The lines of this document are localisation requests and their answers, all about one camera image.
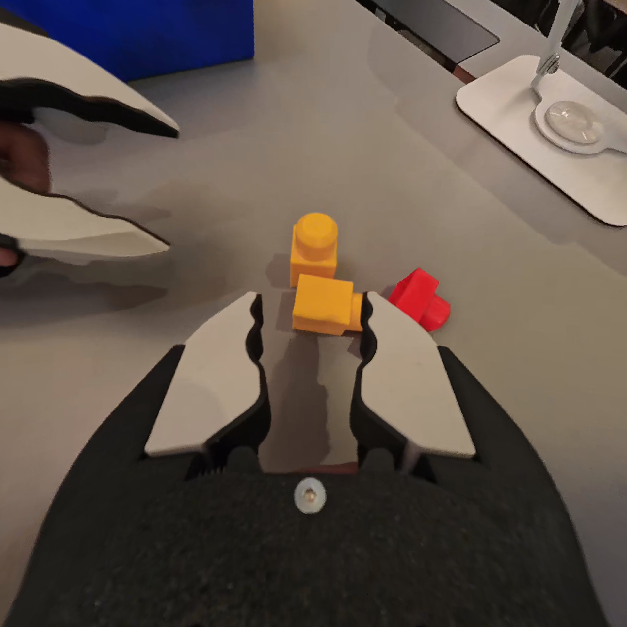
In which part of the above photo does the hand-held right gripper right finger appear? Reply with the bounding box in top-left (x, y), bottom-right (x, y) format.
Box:
top-left (351, 291), bottom-right (478, 461)

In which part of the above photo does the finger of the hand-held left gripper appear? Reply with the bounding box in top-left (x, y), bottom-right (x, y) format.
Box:
top-left (0, 180), bottom-right (172, 267)
top-left (0, 20), bottom-right (180, 140)

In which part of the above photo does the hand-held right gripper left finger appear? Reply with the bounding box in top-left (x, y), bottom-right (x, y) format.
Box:
top-left (144, 291), bottom-right (271, 459)

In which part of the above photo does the blue plastic bin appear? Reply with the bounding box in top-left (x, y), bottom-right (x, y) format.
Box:
top-left (0, 0), bottom-right (255, 82)

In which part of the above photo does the red two-stud toy block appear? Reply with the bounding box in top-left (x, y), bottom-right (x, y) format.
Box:
top-left (389, 268), bottom-right (452, 332)

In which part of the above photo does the yellow toy building block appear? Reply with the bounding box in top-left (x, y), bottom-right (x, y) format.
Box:
top-left (289, 213), bottom-right (340, 288)
top-left (292, 275), bottom-right (365, 337)

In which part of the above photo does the person's left hand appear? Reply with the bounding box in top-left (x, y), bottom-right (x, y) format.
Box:
top-left (0, 123), bottom-right (52, 197)

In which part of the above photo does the white book stand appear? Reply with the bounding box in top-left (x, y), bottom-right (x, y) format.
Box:
top-left (456, 0), bottom-right (627, 228)

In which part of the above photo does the black flat panel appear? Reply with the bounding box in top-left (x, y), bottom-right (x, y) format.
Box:
top-left (378, 0), bottom-right (500, 71)

